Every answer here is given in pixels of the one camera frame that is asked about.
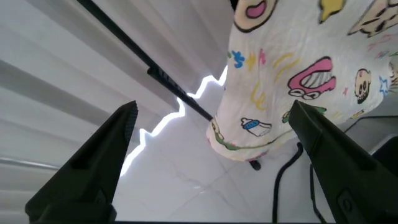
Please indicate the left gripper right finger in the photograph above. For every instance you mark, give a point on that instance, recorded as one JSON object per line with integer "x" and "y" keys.
{"x": 357, "y": 186}

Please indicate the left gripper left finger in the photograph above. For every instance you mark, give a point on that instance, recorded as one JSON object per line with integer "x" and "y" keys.
{"x": 90, "y": 177}

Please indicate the cream printed garment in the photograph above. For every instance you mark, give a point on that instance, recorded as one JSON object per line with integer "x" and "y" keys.
{"x": 295, "y": 77}

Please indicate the black clothes rack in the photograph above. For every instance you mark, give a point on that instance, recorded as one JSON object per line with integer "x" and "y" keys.
{"x": 140, "y": 53}

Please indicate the white curtain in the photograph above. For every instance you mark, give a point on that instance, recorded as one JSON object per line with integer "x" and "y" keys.
{"x": 77, "y": 77}

